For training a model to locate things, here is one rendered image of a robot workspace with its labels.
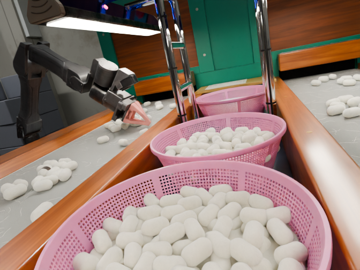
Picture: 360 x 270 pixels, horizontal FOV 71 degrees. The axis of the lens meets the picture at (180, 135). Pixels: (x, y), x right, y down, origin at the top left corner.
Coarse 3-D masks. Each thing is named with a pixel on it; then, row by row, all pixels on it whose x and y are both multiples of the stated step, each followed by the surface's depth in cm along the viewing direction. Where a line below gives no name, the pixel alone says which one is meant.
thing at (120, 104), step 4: (104, 96) 75; (132, 96) 79; (132, 100) 78; (104, 104) 76; (108, 104) 75; (120, 104) 72; (108, 108) 77; (112, 108) 76; (116, 108) 73; (120, 108) 72; (116, 112) 73; (120, 112) 76; (112, 116) 74; (116, 116) 73; (120, 116) 76
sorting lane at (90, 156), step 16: (160, 112) 98; (96, 128) 93; (128, 128) 83; (144, 128) 78; (80, 144) 75; (96, 144) 71; (112, 144) 68; (128, 144) 65; (80, 160) 60; (96, 160) 57; (16, 176) 58; (32, 176) 55; (80, 176) 49; (0, 192) 50; (32, 192) 47; (48, 192) 45; (64, 192) 44; (0, 208) 43; (16, 208) 41; (32, 208) 40; (0, 224) 37; (16, 224) 36; (0, 240) 33
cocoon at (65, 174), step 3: (66, 168) 50; (63, 171) 48; (66, 171) 49; (69, 171) 49; (60, 174) 48; (63, 174) 48; (66, 174) 48; (69, 174) 49; (60, 177) 48; (63, 177) 48; (66, 177) 48; (69, 177) 49; (60, 180) 48; (63, 180) 48; (66, 180) 48
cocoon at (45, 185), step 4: (44, 180) 46; (48, 180) 46; (36, 184) 45; (40, 184) 45; (44, 184) 45; (48, 184) 45; (52, 184) 46; (36, 188) 45; (40, 188) 45; (44, 188) 45; (48, 188) 46
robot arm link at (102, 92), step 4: (92, 84) 75; (96, 84) 76; (92, 88) 75; (96, 88) 75; (100, 88) 75; (104, 88) 76; (108, 88) 76; (92, 92) 76; (96, 92) 75; (100, 92) 75; (104, 92) 75; (92, 96) 76; (96, 96) 76; (100, 96) 75; (96, 100) 77; (100, 100) 76
